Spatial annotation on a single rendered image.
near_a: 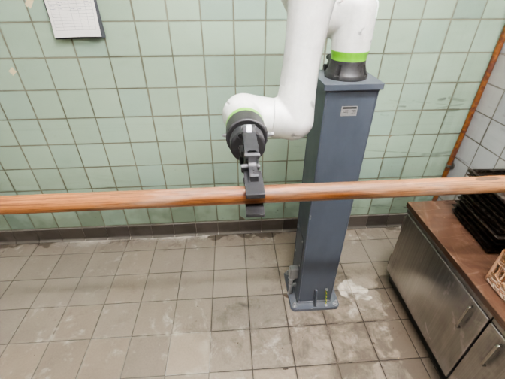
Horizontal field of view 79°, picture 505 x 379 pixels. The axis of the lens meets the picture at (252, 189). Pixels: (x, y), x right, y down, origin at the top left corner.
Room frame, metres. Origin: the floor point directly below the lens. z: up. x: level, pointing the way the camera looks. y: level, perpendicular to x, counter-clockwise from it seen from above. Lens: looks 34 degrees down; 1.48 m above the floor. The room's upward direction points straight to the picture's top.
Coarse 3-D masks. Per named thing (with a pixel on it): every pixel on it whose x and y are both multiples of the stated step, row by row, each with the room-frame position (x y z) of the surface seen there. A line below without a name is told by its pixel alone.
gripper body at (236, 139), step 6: (240, 126) 0.61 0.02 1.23; (234, 132) 0.60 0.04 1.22; (240, 132) 0.58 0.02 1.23; (258, 132) 0.59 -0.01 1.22; (234, 138) 0.58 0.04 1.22; (240, 138) 0.58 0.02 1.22; (258, 138) 0.58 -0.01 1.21; (264, 138) 0.60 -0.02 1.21; (234, 144) 0.58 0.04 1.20; (240, 144) 0.58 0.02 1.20; (264, 144) 0.58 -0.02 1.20; (234, 150) 0.58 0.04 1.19; (264, 150) 0.58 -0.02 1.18; (234, 156) 0.58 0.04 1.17
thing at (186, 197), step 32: (96, 192) 0.40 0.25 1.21; (128, 192) 0.40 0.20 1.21; (160, 192) 0.40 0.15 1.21; (192, 192) 0.40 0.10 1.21; (224, 192) 0.40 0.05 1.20; (288, 192) 0.40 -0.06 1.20; (320, 192) 0.41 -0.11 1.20; (352, 192) 0.41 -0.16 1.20; (384, 192) 0.41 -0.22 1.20; (416, 192) 0.42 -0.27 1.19; (448, 192) 0.42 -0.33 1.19; (480, 192) 0.42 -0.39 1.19
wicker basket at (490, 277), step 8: (504, 256) 0.72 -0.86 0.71; (496, 264) 0.73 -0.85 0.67; (504, 264) 0.71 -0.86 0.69; (488, 272) 0.74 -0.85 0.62; (496, 272) 0.72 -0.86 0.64; (504, 272) 0.70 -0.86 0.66; (488, 280) 0.72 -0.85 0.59; (496, 280) 0.70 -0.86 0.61; (504, 280) 0.72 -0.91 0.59; (496, 288) 0.69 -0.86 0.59; (504, 288) 0.67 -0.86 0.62; (504, 296) 0.65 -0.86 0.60
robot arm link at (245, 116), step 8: (240, 112) 0.66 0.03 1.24; (248, 112) 0.66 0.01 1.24; (232, 120) 0.64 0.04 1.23; (240, 120) 0.62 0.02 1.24; (248, 120) 0.62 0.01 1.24; (256, 120) 0.63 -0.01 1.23; (232, 128) 0.62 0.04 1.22; (264, 128) 0.63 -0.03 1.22; (224, 136) 0.64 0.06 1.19; (264, 136) 0.62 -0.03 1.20
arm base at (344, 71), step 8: (328, 56) 1.29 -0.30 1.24; (328, 64) 1.21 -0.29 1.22; (336, 64) 1.10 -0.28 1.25; (344, 64) 1.08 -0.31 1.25; (352, 64) 1.07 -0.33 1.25; (360, 64) 1.08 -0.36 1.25; (328, 72) 1.11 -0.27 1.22; (336, 72) 1.09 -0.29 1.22; (344, 72) 1.07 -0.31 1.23; (352, 72) 1.07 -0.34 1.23; (360, 72) 1.07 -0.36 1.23; (344, 80) 1.06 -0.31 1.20; (352, 80) 1.06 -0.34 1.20; (360, 80) 1.07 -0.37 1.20
